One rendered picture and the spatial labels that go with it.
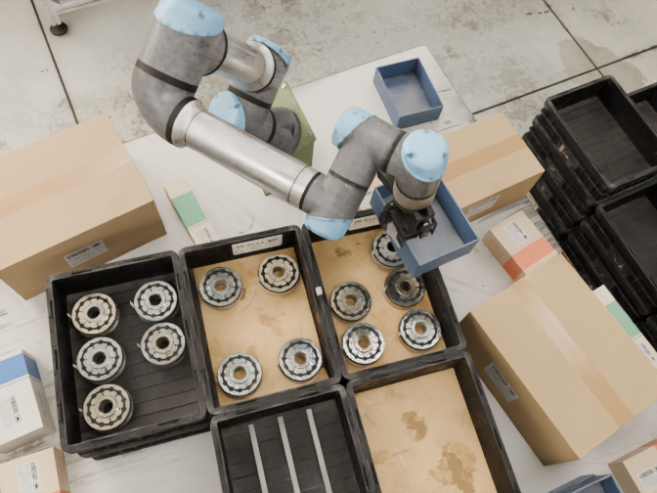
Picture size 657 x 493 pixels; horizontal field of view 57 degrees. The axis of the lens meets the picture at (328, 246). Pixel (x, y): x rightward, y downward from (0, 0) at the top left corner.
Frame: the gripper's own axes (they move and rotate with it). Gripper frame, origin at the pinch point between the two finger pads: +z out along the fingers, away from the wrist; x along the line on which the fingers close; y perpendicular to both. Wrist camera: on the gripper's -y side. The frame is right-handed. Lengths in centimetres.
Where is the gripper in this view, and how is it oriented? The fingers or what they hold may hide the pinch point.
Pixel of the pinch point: (395, 229)
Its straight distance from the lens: 128.0
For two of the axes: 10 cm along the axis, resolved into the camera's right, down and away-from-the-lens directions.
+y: 4.1, 8.4, -3.4
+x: 9.1, -3.7, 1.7
